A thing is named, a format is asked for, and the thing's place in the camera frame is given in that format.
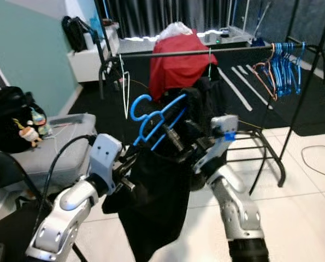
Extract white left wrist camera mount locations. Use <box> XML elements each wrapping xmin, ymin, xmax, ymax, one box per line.
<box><xmin>90</xmin><ymin>133</ymin><xmax>124</xmax><ymax>189</ymax></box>

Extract blue plastic hanger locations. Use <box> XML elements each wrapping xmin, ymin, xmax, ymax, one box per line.
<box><xmin>281</xmin><ymin>42</ymin><xmax>293</xmax><ymax>98</ymax></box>
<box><xmin>288</xmin><ymin>41</ymin><xmax>300</xmax><ymax>97</ymax></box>
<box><xmin>295</xmin><ymin>41</ymin><xmax>308</xmax><ymax>94</ymax></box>
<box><xmin>129</xmin><ymin>93</ymin><xmax>188</xmax><ymax>151</ymax></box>
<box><xmin>274</xmin><ymin>43</ymin><xmax>287</xmax><ymax>99</ymax></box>

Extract white low table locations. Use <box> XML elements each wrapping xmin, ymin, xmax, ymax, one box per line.
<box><xmin>119</xmin><ymin>27</ymin><xmax>258</xmax><ymax>54</ymax></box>

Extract small teal figure toy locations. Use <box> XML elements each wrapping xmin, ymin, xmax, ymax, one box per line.
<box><xmin>30</xmin><ymin>108</ymin><xmax>51</xmax><ymax>137</ymax></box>

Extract black metal clothes rack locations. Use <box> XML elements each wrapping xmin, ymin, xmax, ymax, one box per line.
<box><xmin>98</xmin><ymin>0</ymin><xmax>325</xmax><ymax>196</ymax></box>

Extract blue mop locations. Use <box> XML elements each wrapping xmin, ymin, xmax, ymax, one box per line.
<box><xmin>250</xmin><ymin>3</ymin><xmax>272</xmax><ymax>47</ymax></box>

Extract black backpack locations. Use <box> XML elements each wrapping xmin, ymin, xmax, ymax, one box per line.
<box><xmin>0</xmin><ymin>86</ymin><xmax>45</xmax><ymax>153</ymax></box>

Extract copper coloured hanger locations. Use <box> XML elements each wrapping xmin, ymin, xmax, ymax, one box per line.
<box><xmin>251</xmin><ymin>44</ymin><xmax>279</xmax><ymax>102</ymax></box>

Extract black bag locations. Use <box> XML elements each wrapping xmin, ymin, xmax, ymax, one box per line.
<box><xmin>61</xmin><ymin>15</ymin><xmax>94</xmax><ymax>52</ymax></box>

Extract white wire hanger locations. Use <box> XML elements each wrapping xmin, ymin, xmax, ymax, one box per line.
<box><xmin>119</xmin><ymin>55</ymin><xmax>131</xmax><ymax>120</ymax></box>
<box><xmin>50</xmin><ymin>123</ymin><xmax>81</xmax><ymax>154</ymax></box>

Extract black rug white stripes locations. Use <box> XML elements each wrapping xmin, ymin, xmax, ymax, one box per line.
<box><xmin>72</xmin><ymin>52</ymin><xmax>325</xmax><ymax>137</ymax></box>

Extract green thin hanger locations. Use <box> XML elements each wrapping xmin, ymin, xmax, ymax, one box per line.
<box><xmin>206</xmin><ymin>47</ymin><xmax>213</xmax><ymax>79</ymax></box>

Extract dark striped curtain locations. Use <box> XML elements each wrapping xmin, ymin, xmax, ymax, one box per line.
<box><xmin>102</xmin><ymin>0</ymin><xmax>267</xmax><ymax>39</ymax></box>

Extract white device green light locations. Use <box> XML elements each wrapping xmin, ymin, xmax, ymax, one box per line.
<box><xmin>220</xmin><ymin>26</ymin><xmax>253</xmax><ymax>43</ymax></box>

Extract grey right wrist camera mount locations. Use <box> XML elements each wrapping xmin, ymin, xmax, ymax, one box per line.
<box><xmin>192</xmin><ymin>114</ymin><xmax>239</xmax><ymax>176</ymax></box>

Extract white plastic bag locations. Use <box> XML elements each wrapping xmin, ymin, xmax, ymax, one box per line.
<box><xmin>156</xmin><ymin>22</ymin><xmax>193</xmax><ymax>40</ymax></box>

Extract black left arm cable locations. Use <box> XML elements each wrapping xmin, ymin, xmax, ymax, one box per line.
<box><xmin>34</xmin><ymin>134</ymin><xmax>94</xmax><ymax>241</ymax></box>

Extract black chair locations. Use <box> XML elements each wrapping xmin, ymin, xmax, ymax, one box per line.
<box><xmin>0</xmin><ymin>150</ymin><xmax>54</xmax><ymax>262</ymax></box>

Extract small doll keychain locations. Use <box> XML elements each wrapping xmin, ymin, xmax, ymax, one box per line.
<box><xmin>17</xmin><ymin>121</ymin><xmax>44</xmax><ymax>148</ymax></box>

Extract red fabric cover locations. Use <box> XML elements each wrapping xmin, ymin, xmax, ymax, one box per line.
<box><xmin>149</xmin><ymin>30</ymin><xmax>218</xmax><ymax>102</ymax></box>

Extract white cabinet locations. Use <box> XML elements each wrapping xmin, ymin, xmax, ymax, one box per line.
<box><xmin>67</xmin><ymin>41</ymin><xmax>109</xmax><ymax>84</ymax></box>

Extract thin black floor cable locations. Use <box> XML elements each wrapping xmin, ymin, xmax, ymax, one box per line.
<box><xmin>300</xmin><ymin>145</ymin><xmax>325</xmax><ymax>181</ymax></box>

